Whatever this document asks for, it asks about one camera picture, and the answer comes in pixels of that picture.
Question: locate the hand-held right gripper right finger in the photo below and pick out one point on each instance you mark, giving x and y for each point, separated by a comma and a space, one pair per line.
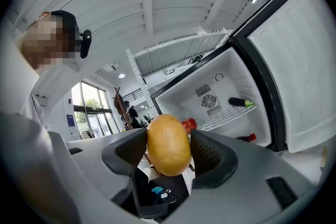
249, 191

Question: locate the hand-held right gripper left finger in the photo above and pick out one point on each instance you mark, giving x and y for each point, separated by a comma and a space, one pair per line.
89, 154

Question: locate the orange fruit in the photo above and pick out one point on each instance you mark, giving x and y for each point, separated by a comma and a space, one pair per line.
168, 144

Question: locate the small white fridge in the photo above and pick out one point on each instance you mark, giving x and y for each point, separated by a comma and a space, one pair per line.
302, 60

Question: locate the cola bottle red label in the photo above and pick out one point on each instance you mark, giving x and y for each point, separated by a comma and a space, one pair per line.
248, 137

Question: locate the small blue item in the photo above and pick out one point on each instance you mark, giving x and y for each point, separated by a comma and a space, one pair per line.
157, 189

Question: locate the small white case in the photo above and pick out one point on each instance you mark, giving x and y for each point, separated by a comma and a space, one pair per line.
164, 195

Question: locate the red apple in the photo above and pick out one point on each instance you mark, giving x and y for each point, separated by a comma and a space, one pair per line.
190, 124

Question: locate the dark purple eggplant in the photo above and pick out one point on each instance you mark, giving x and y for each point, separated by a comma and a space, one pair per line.
240, 101

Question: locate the person's white printed t-shirt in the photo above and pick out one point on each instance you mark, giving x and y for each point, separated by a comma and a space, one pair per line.
15, 81

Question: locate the person's head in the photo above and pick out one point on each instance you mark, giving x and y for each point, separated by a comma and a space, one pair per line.
47, 39

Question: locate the blue wall sign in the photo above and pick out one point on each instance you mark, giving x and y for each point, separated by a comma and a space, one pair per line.
70, 120

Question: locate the glass window wall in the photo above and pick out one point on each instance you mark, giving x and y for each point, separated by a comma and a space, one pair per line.
89, 97

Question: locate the black head-worn camera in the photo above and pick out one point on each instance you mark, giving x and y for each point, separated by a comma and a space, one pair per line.
85, 43

